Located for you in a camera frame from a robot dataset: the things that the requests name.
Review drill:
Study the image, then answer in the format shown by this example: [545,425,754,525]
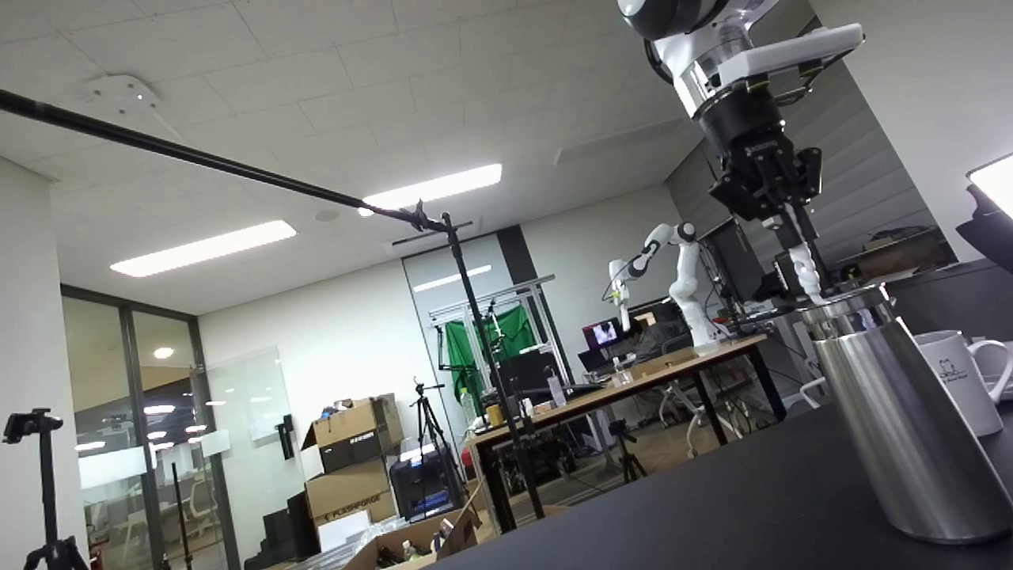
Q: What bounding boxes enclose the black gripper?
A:
[698,89,840,299]

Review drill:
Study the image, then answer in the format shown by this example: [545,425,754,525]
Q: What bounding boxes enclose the silver metal cup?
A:
[805,288,1013,544]

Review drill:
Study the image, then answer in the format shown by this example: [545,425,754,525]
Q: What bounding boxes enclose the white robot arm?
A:
[615,0,729,80]

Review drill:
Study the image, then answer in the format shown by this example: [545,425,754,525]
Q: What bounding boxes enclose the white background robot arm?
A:
[605,89,823,348]

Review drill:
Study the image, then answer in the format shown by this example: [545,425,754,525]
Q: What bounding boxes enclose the wooden work table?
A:
[471,336,786,533]

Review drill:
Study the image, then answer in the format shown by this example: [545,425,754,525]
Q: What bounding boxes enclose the bright lamp panel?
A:
[968,153,1013,219]

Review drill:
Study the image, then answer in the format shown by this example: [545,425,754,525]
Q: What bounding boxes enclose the black computer monitor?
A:
[584,315,624,350]

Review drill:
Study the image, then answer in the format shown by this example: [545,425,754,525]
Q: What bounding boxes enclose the white ceramic mug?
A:
[919,330,1013,438]

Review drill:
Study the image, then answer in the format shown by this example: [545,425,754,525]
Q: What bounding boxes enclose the green cloth on stand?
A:
[438,308,535,401]

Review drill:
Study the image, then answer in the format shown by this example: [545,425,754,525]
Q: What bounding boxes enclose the black boom pole stand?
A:
[0,89,545,519]

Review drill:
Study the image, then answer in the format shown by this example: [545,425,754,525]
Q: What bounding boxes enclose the small black tripod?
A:
[416,382,453,475]

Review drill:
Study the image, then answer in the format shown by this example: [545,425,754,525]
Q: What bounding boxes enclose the stacked cardboard boxes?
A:
[304,393,404,533]

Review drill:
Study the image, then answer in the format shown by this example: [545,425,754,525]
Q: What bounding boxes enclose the black tripod at left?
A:
[3,408,90,570]

